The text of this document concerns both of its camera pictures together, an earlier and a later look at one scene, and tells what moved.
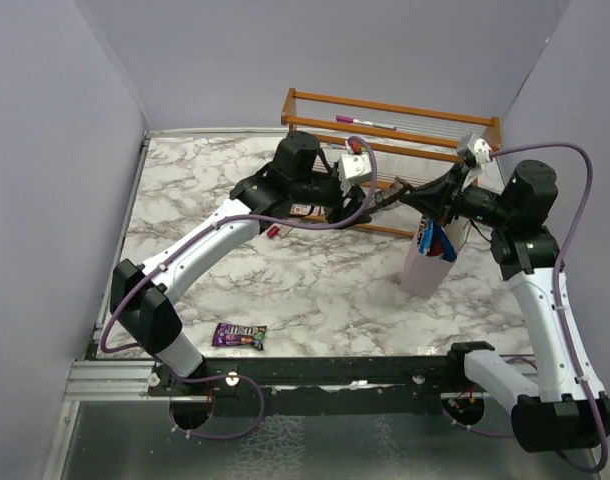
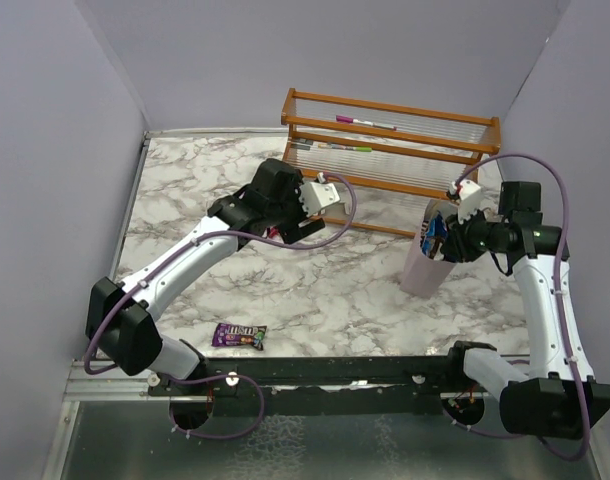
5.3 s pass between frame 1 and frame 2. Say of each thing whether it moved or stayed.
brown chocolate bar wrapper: moved
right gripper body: moved
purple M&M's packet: stayed
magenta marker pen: stayed
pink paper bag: stayed
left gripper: moved
